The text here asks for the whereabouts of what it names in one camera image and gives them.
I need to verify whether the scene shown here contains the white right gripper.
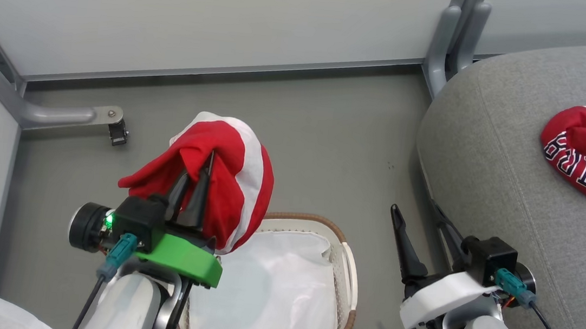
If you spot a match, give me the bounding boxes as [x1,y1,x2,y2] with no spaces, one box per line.
[377,196,508,329]

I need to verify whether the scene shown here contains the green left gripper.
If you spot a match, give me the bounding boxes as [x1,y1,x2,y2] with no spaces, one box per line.
[131,143,236,290]

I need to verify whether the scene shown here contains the red shorts white stripes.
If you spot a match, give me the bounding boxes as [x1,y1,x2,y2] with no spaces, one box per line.
[112,104,281,259]

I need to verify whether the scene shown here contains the grey fabric sofa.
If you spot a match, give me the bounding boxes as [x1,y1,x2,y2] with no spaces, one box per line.
[396,20,586,329]

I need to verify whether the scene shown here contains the white laundry basket brown rim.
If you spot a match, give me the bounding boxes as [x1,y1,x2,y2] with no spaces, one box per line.
[175,201,367,329]

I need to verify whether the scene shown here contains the small black caster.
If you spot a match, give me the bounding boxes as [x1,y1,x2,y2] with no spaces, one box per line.
[107,117,131,147]

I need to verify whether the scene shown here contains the white basket liner cloth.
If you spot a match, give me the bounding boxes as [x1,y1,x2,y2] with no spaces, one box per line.
[186,222,349,329]

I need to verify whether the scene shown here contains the grey metal partition foot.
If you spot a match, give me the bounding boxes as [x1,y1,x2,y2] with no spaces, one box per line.
[420,0,493,104]
[0,62,128,141]

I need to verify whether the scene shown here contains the white crumpled cloth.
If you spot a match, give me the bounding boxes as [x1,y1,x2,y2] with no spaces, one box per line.
[0,295,67,329]

